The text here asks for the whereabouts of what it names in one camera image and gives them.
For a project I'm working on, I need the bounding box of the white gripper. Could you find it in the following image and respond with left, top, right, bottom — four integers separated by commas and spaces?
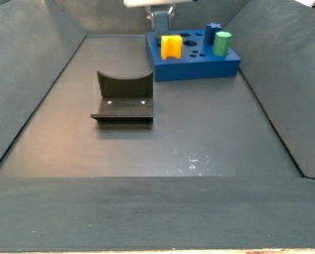
124, 0, 196, 21

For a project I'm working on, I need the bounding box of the light blue rectangular block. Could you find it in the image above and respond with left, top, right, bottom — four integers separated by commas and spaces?
154, 10, 170, 38

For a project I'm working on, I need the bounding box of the blue foam shape board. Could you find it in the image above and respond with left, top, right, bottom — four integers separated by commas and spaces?
146, 30, 241, 81

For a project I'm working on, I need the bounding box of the black curved fixture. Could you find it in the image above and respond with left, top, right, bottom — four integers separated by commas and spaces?
91, 72, 155, 121

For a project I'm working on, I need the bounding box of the yellow notched block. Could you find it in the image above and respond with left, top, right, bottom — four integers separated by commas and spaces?
162, 35, 183, 60

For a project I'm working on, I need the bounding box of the dark blue star peg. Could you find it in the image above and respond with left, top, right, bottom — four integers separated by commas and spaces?
204, 23, 223, 46

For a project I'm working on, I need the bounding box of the green hexagonal peg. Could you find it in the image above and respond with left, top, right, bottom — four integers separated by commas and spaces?
214, 31, 233, 57

